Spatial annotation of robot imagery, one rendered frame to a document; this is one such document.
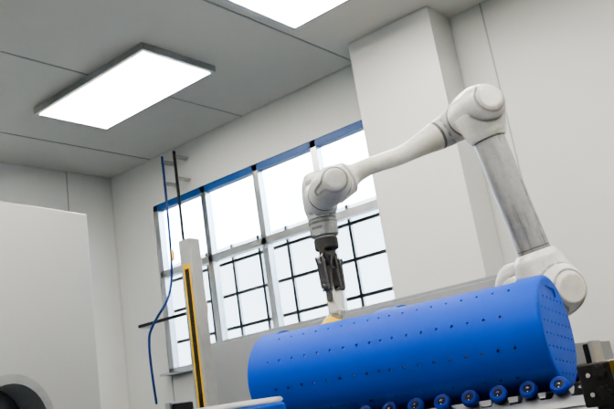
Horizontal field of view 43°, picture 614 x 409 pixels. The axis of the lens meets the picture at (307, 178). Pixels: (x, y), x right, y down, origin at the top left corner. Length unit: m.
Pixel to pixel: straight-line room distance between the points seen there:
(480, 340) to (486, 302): 0.10
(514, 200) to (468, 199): 2.42
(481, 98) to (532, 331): 0.80
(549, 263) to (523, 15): 3.09
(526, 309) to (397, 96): 3.43
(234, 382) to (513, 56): 2.70
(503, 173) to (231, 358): 2.61
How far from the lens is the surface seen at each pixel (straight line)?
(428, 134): 2.57
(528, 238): 2.43
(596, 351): 2.02
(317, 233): 2.38
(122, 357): 7.42
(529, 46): 5.21
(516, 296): 1.98
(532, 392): 1.97
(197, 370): 3.01
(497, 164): 2.45
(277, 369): 2.26
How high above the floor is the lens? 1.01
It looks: 16 degrees up
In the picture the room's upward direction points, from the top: 9 degrees counter-clockwise
